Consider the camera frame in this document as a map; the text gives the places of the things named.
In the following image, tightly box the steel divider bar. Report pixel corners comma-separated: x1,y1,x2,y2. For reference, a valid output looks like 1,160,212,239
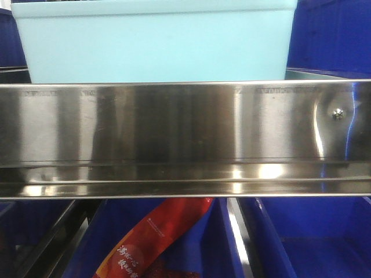
16,200,101,277
227,197,261,277

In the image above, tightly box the shiny steel screw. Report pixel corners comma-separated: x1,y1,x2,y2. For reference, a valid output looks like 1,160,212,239
332,108,345,120

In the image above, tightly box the dark blue bin lower left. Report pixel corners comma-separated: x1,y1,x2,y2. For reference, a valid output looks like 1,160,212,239
1,200,70,277

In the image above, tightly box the steel divider bar right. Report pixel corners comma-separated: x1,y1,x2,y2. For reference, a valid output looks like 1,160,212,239
227,197,261,277

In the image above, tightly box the dark blue bin lower centre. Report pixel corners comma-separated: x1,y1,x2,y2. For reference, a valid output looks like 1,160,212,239
62,198,244,277

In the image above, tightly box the dark blue bin lower right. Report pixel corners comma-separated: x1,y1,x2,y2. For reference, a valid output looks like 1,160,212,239
238,197,370,277

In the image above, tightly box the stainless steel shelf rail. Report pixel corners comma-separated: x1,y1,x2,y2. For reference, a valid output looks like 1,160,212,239
1,79,370,199

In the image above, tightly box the dark blue bin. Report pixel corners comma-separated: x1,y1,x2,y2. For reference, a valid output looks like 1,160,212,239
62,198,244,277
238,197,370,277
1,8,27,67
1,200,70,277
288,1,370,79

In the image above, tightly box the dark blue bin upper right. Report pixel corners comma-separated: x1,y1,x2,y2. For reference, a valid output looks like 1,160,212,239
288,1,370,79

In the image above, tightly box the red snack package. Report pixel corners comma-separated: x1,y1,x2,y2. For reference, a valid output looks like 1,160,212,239
93,197,213,277

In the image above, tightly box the dark blue bin upper left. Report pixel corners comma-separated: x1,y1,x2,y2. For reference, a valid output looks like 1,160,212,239
1,8,27,67

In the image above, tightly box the light blue plastic bin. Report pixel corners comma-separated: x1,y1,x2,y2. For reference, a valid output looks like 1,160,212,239
12,1,297,83

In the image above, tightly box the steel divider bar left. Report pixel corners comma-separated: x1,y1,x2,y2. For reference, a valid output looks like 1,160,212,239
16,200,101,277

